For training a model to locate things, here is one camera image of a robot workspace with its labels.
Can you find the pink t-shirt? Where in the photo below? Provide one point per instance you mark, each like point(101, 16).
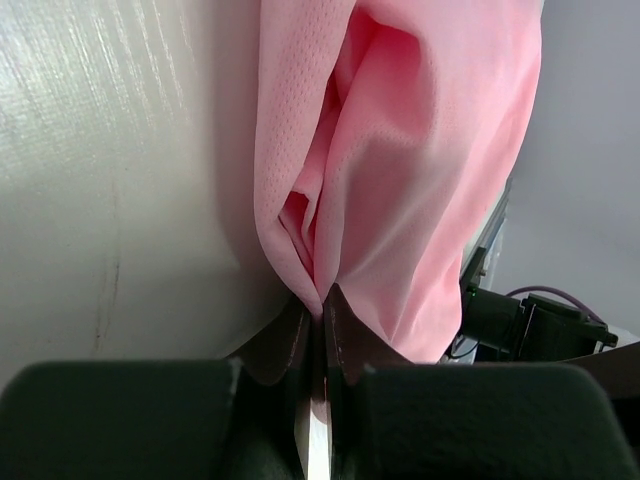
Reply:
point(385, 132)

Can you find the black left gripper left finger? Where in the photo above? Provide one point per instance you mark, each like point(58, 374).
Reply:
point(232, 418)

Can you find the aluminium mounting rail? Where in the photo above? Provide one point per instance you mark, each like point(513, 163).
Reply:
point(489, 228)

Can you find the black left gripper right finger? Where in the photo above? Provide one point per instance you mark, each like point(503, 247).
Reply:
point(393, 419)

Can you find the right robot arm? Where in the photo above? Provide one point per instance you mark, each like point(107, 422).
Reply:
point(529, 324)

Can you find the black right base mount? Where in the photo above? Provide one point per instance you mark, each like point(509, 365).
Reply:
point(473, 274)

